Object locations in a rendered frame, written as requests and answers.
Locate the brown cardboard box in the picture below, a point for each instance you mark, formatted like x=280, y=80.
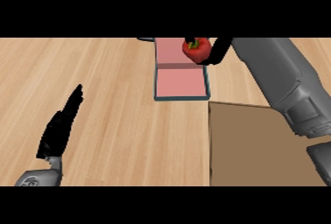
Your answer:
x=259, y=148

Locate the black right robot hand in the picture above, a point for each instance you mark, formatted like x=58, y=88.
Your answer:
x=219, y=51

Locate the pink tray with teal rim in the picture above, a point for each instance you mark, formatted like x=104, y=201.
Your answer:
x=181, y=83

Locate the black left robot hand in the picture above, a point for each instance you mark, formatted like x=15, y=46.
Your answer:
x=60, y=128

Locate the red bell pepper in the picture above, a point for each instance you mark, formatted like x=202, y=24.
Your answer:
x=197, y=51

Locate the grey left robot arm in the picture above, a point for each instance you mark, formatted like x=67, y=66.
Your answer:
x=40, y=176

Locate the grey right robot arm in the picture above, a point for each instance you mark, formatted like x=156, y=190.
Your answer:
x=284, y=96

